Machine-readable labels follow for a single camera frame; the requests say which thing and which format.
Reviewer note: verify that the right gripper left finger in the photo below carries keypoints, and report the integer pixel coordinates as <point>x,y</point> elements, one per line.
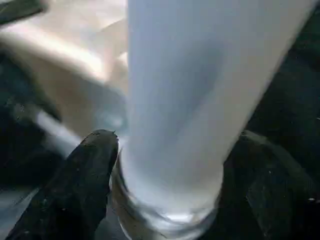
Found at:
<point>72,195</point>

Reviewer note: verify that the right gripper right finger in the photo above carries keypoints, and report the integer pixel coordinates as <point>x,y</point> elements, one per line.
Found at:
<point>270,195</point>

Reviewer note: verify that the white plastic table leg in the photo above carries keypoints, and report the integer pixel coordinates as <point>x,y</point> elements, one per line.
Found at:
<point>187,100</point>

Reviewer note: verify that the black mat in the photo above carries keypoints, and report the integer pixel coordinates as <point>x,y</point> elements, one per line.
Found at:
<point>295,87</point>

